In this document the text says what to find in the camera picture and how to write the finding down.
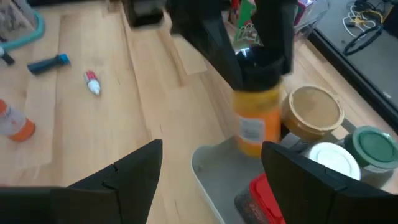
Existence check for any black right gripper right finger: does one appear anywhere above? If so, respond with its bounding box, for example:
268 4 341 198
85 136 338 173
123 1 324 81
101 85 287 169
261 141 398 224

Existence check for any dark tube with blue cap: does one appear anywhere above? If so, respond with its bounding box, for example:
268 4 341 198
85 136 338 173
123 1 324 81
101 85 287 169
27 53 72 75

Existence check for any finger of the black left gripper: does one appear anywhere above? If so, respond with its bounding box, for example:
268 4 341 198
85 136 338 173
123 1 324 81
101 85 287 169
251 0 298 75
169 0 245 90

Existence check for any green-lidded spice jar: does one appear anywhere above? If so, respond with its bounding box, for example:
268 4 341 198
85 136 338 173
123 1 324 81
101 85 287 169
343 125 398 187

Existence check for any green Apple Jacks cereal box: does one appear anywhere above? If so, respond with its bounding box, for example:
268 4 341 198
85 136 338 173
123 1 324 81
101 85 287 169
233 0 265 47

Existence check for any peanut butter jar black lid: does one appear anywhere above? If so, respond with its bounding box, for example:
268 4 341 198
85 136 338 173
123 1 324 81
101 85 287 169
231 58 285 158

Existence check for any tan-lidded jar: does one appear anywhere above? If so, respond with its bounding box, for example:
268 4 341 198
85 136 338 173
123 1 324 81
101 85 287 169
280 85 357 144

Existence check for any small white-capped dropper bottle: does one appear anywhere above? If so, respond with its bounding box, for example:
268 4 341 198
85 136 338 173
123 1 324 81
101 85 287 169
0 46 16 66

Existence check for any white cable bundle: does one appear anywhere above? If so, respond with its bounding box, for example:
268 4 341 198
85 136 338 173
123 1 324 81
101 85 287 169
341 1 386 32

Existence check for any white-lidded spice jar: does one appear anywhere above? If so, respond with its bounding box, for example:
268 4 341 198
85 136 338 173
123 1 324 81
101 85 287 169
303 142 362 181

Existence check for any small red dropper bottle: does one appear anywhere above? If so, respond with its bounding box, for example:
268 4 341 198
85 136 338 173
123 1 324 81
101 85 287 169
83 70 103 96

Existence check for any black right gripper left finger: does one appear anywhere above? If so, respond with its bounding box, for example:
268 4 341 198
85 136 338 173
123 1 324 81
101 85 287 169
0 139 164 224

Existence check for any clear plastic bin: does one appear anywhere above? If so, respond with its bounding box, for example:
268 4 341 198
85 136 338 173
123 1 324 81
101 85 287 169
217 0 330 52

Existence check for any red-lidded paprika tin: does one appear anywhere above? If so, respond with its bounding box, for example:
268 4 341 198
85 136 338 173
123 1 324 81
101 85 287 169
233 172 287 224

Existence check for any pink cereal box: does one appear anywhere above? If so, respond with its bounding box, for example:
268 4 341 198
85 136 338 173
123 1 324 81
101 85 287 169
294 0 308 27

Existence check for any grey plastic bin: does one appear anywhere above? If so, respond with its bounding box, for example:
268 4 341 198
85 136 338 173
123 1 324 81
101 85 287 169
190 136 398 224

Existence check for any red squeeze bottle white cap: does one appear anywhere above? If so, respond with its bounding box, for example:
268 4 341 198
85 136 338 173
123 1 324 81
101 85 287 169
0 98 37 143

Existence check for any black coiled cable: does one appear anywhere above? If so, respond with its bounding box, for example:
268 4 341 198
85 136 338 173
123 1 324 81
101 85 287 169
343 24 384 57

